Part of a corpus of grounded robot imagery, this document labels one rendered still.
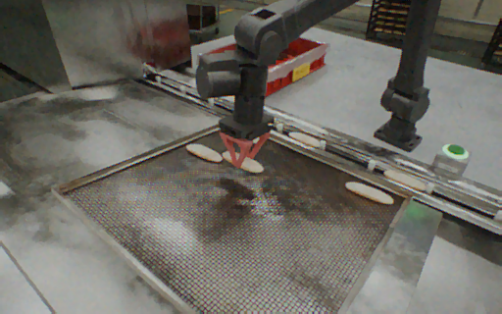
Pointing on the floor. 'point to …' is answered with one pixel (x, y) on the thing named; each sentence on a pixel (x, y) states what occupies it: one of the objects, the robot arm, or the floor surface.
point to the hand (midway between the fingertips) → (243, 159)
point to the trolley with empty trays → (202, 16)
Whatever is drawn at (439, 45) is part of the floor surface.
